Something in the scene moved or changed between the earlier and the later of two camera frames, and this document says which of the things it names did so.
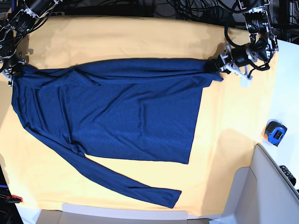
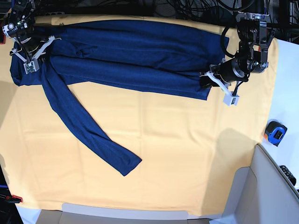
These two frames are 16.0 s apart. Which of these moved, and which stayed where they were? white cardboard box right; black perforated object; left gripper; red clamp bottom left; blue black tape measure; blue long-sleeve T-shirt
Moved: left gripper; blue long-sleeve T-shirt
Stayed: red clamp bottom left; white cardboard box right; blue black tape measure; black perforated object
